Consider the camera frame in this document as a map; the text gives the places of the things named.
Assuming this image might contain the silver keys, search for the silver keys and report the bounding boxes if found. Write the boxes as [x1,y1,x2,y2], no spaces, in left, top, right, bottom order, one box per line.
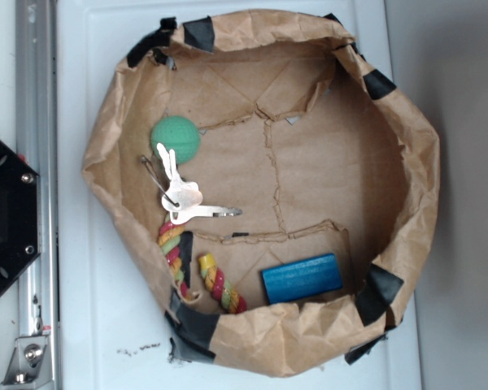
[141,143,243,225]

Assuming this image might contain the blue rectangular block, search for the blue rectangular block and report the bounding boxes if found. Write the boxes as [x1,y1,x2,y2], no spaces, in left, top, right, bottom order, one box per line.
[261,253,344,305]

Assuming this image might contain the brown paper bag bin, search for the brown paper bag bin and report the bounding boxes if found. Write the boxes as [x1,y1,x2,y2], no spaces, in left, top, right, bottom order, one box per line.
[83,10,440,377]

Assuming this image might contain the green dimpled ball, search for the green dimpled ball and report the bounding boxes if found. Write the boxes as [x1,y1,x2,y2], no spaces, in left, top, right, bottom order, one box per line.
[150,115,200,164]

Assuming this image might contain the multicolour twisted rope toy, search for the multicolour twisted rope toy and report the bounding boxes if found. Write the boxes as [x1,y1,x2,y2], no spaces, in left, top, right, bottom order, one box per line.
[157,215,248,314]

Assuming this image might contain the silver corner bracket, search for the silver corner bracket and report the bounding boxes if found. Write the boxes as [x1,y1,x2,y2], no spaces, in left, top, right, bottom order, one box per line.
[0,336,52,389]

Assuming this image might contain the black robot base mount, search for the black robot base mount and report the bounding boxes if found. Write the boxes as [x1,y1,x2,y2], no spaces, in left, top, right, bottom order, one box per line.
[0,140,39,297]

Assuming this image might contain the aluminium extrusion rail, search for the aluminium extrusion rail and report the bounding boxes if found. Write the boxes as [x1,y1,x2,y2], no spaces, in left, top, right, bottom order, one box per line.
[15,0,60,336]

